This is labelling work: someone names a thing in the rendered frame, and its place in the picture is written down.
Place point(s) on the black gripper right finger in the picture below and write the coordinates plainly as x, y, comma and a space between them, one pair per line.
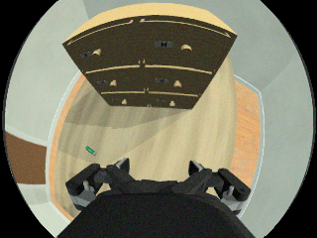
231, 190

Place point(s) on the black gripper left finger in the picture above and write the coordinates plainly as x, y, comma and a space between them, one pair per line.
81, 187

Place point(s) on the dark brown drawer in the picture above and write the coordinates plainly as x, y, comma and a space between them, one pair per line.
172, 100
126, 98
108, 45
186, 43
176, 79
128, 77

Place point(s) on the small tan chest of drawers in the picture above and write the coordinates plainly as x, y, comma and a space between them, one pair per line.
138, 12

